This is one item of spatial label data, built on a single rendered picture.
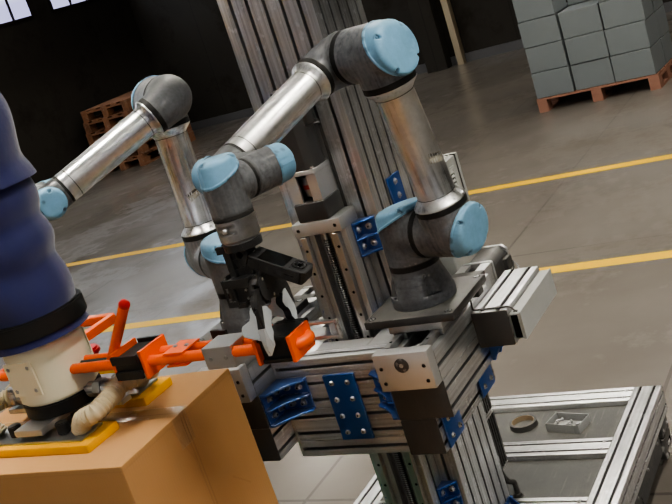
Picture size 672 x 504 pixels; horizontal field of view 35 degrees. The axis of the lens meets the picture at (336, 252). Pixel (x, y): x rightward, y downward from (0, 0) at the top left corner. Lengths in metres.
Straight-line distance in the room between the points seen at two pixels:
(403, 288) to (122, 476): 0.76
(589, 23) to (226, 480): 7.50
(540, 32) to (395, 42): 7.40
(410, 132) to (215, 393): 0.68
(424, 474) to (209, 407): 0.73
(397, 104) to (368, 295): 0.60
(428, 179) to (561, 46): 7.30
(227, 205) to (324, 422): 0.93
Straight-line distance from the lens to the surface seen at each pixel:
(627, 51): 9.31
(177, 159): 2.68
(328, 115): 2.52
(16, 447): 2.29
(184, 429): 2.16
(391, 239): 2.33
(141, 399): 2.26
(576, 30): 9.39
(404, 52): 2.12
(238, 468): 2.30
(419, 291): 2.35
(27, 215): 2.18
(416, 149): 2.17
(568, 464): 3.30
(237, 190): 1.84
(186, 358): 2.02
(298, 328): 1.88
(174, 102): 2.54
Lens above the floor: 1.81
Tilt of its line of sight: 15 degrees down
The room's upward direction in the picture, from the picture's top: 18 degrees counter-clockwise
